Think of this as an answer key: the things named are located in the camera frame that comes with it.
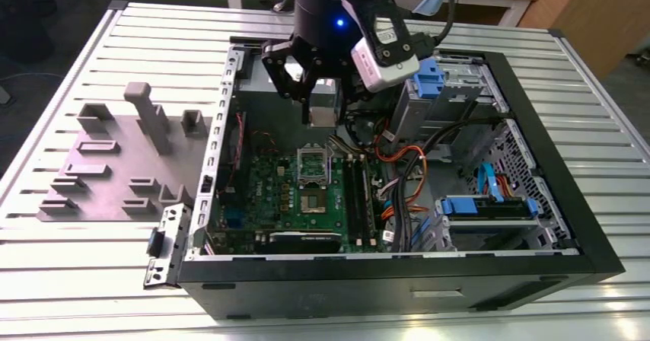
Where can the grey parts rack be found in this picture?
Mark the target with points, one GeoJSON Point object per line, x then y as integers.
{"type": "Point", "coordinates": [127, 166]}

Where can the blue drive bay latch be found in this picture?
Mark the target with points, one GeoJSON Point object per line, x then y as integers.
{"type": "Point", "coordinates": [431, 82]}

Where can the green motherboard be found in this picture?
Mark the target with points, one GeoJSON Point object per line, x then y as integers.
{"type": "Point", "coordinates": [269, 173]}

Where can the silver drive cage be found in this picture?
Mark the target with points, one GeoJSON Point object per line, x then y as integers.
{"type": "Point", "coordinates": [422, 116]}

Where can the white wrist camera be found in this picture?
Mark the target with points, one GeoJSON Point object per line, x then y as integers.
{"type": "Point", "coordinates": [375, 76]}

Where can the hard disk in blue carrier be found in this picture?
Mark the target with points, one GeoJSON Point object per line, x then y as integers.
{"type": "Point", "coordinates": [467, 207]}

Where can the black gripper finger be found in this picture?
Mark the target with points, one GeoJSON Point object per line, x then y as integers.
{"type": "Point", "coordinates": [271, 71]}
{"type": "Point", "coordinates": [350, 93]}

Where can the silver hinged slot bracket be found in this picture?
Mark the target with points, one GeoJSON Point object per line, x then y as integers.
{"type": "Point", "coordinates": [172, 219]}

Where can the CPU socket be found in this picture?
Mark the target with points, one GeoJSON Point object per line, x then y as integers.
{"type": "Point", "coordinates": [313, 202]}

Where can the grey power supply unit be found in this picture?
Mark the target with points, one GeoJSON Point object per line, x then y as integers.
{"type": "Point", "coordinates": [259, 116]}

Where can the wooden cabinet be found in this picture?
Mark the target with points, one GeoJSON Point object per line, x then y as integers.
{"type": "Point", "coordinates": [600, 13]}

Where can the office chair base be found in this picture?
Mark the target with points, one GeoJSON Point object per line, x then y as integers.
{"type": "Point", "coordinates": [641, 55]}

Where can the black PC case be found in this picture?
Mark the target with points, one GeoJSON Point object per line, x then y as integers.
{"type": "Point", "coordinates": [355, 291]}

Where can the silver CPU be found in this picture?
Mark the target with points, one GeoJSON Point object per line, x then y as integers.
{"type": "Point", "coordinates": [323, 118]}

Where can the black graphics card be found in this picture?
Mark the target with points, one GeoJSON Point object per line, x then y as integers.
{"type": "Point", "coordinates": [305, 242]}

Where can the black RAM stick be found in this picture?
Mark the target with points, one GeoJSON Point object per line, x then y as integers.
{"type": "Point", "coordinates": [350, 200]}

